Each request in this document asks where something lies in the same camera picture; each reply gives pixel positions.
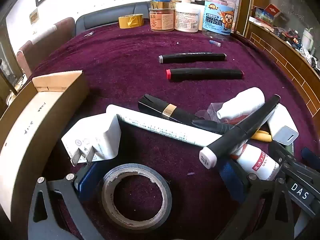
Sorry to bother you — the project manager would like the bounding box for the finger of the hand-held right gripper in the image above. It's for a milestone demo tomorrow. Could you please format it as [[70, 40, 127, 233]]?
[[271, 141, 298, 170], [301, 147, 320, 167]]

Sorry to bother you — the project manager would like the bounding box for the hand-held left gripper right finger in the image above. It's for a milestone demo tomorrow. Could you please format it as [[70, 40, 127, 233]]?
[[216, 159, 300, 240]]

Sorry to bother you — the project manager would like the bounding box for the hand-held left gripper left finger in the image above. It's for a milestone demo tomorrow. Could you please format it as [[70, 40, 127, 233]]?
[[28, 164, 105, 240]]

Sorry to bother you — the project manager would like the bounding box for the white glue bottle red label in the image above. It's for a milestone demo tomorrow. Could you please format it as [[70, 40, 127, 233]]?
[[230, 144, 280, 181]]

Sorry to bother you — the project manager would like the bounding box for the white cube charger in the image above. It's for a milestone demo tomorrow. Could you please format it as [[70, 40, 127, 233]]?
[[266, 104, 299, 145]]

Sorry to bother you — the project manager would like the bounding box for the black marker with white cap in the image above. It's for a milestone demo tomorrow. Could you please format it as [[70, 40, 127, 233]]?
[[199, 94, 281, 169]]

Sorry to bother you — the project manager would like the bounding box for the white charger plug with prongs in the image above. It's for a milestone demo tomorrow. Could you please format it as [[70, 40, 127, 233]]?
[[61, 114, 122, 167]]

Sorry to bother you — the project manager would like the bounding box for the black tape roll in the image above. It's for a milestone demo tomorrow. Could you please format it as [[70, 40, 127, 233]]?
[[101, 163, 173, 228]]

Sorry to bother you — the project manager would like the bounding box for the yellow black pen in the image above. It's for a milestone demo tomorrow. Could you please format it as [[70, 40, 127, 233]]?
[[191, 119, 272, 143]]

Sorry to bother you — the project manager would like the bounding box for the small white bottle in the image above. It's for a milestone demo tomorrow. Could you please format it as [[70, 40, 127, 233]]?
[[216, 87, 265, 120]]

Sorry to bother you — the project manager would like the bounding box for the brown cardboard box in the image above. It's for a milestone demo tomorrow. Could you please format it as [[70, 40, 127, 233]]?
[[0, 70, 90, 220]]

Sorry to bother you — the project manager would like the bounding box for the white marker pen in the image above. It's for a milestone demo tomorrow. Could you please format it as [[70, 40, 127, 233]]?
[[106, 104, 224, 147]]

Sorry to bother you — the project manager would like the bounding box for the black lipstick with gold band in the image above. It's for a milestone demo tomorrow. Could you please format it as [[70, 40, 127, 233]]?
[[138, 94, 200, 125]]

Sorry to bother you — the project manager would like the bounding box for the black marker with red cap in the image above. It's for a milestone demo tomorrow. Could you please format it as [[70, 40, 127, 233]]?
[[166, 67, 244, 82]]

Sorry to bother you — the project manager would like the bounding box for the black marker with grey cap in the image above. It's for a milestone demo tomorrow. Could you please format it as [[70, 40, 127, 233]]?
[[158, 52, 227, 64]]

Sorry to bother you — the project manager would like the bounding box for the clear packet with red insert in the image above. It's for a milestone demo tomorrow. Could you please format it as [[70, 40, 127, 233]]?
[[200, 102, 250, 125]]

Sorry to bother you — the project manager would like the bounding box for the wooden brick-pattern counter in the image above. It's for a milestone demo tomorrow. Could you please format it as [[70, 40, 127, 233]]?
[[244, 20, 320, 117]]

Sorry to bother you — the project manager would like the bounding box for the pile of small items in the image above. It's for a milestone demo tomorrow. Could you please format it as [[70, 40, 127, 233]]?
[[274, 26, 320, 70]]

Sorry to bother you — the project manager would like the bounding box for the purple velvet tablecloth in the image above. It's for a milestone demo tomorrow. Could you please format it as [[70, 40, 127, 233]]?
[[25, 22, 320, 240]]

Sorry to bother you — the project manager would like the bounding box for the brown upholstered chair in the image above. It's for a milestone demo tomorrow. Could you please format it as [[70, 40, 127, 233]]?
[[17, 17, 75, 72]]

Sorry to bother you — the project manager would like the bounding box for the blue and red carton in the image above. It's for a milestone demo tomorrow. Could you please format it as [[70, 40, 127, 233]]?
[[251, 4, 288, 27]]

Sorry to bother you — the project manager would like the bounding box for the dark wooden wardrobe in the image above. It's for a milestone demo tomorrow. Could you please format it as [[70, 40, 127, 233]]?
[[0, 17, 28, 105]]

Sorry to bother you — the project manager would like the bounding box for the clear jar with blue label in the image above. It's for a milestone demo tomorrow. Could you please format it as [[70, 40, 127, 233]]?
[[202, 0, 237, 40]]

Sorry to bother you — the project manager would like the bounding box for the wooden pillar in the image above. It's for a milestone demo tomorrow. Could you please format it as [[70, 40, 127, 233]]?
[[236, 0, 253, 34]]

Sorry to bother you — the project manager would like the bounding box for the dark grey sofa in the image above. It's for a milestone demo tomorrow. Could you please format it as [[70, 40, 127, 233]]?
[[75, 1, 150, 37]]

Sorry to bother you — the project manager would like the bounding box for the yellow tape roll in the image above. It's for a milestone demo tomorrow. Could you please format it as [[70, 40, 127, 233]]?
[[118, 13, 145, 29]]

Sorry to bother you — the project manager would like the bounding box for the white jar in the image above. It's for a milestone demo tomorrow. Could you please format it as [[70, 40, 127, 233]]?
[[174, 0, 201, 32]]

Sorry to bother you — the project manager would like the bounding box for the orange jar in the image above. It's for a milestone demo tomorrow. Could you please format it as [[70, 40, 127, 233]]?
[[149, 8, 175, 32]]

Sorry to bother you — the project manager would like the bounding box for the gold jar with red lid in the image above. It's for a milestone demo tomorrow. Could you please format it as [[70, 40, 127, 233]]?
[[150, 0, 175, 10]]

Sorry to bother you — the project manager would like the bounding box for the yellow wall plaque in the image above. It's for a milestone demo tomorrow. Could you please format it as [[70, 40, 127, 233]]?
[[29, 8, 40, 25]]

